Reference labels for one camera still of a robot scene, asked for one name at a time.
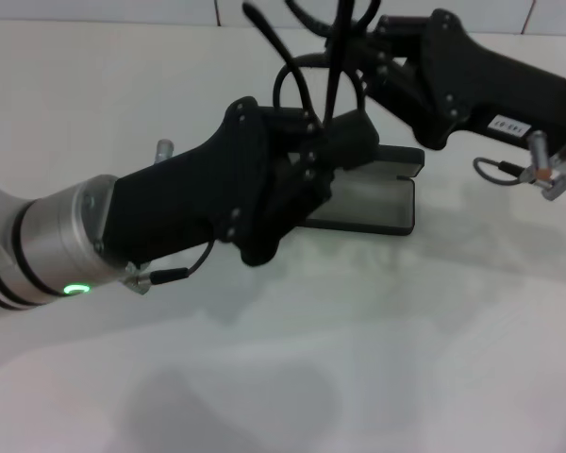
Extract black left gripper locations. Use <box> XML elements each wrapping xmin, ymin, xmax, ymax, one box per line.
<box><xmin>96</xmin><ymin>96</ymin><xmax>381</xmax><ymax>268</ymax></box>

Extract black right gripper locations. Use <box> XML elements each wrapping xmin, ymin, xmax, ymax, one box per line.
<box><xmin>325</xmin><ymin>8</ymin><xmax>566</xmax><ymax>152</ymax></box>

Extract black thin-framed glasses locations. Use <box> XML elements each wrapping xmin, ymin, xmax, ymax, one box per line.
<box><xmin>241</xmin><ymin>0</ymin><xmax>383</xmax><ymax>136</ymax></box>

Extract black glasses case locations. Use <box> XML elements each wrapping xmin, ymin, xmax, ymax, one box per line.
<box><xmin>305</xmin><ymin>143</ymin><xmax>426</xmax><ymax>238</ymax></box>

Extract silver left connector stub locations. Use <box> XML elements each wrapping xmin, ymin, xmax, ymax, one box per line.
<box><xmin>154</xmin><ymin>138</ymin><xmax>176</xmax><ymax>165</ymax></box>

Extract silver connector stub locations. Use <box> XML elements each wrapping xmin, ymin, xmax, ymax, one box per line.
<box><xmin>154</xmin><ymin>138</ymin><xmax>176</xmax><ymax>165</ymax></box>
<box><xmin>526</xmin><ymin>130</ymin><xmax>566</xmax><ymax>203</ymax></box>

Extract silver right connector stub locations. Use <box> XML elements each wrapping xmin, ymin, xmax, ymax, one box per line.
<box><xmin>526</xmin><ymin>130</ymin><xmax>566</xmax><ymax>203</ymax></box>

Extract grey right gripper cable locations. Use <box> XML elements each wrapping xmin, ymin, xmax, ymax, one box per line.
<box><xmin>473</xmin><ymin>157</ymin><xmax>534</xmax><ymax>188</ymax></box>

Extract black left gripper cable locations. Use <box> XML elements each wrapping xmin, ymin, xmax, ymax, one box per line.
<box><xmin>125</xmin><ymin>229</ymin><xmax>217</xmax><ymax>297</ymax></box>

